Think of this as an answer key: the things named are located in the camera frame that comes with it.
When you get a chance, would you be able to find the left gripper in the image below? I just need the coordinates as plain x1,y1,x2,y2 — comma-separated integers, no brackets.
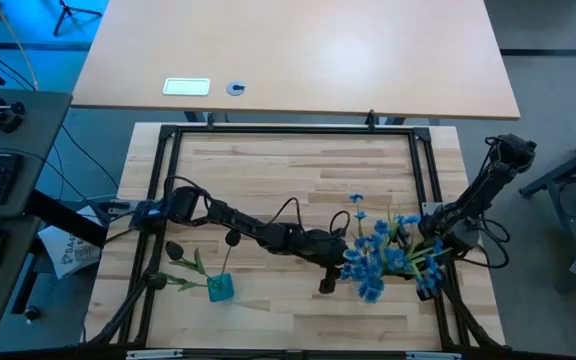
303,232,352,296

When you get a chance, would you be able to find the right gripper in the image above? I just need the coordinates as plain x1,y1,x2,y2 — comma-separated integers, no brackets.
416,210,452,302

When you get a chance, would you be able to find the dense blue flower bunch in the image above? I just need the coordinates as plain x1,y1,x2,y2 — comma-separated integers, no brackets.
338,244,409,305

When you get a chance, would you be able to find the sparse blue flower spray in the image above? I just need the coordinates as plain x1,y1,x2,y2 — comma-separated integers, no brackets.
407,234,452,294
347,192,422,251

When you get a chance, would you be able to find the teal cut-glass vase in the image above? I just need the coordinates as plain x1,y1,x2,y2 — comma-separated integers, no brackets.
206,272,236,304

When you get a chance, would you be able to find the black flower with bare stem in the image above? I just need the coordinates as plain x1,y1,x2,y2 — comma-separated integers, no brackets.
220,228,243,281

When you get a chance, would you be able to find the dark metal cart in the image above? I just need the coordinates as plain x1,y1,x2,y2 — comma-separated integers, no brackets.
517,127,576,296

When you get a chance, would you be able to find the light wood desk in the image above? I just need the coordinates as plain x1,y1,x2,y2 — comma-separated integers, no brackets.
70,0,522,122

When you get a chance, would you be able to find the white rectangular desk plate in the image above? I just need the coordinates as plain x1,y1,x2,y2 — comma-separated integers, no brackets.
162,77,212,97

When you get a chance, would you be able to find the white printed paper bag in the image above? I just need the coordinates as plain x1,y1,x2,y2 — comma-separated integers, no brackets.
36,203,103,281

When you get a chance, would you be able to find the black support bar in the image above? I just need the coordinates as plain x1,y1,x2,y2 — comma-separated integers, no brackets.
23,188,110,250

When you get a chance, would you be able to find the dark grey side desk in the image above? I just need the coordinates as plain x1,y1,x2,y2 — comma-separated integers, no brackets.
0,88,74,343

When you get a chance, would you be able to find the black tripod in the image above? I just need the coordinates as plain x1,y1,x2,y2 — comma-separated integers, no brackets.
51,0,104,38

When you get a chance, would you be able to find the silver edge bracket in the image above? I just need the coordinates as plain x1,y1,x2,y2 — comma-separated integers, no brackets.
404,351,463,360
125,349,185,360

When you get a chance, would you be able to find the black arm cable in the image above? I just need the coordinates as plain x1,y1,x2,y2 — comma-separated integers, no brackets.
162,173,212,211
328,209,353,237
269,196,305,232
465,217,513,271

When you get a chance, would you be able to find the black metal table frame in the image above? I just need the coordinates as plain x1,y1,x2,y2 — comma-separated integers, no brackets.
85,112,509,354

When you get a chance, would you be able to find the black floor cable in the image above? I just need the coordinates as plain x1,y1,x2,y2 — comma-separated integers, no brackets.
59,123,121,190

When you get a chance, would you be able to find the tan cable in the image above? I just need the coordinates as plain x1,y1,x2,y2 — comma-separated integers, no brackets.
0,0,39,92

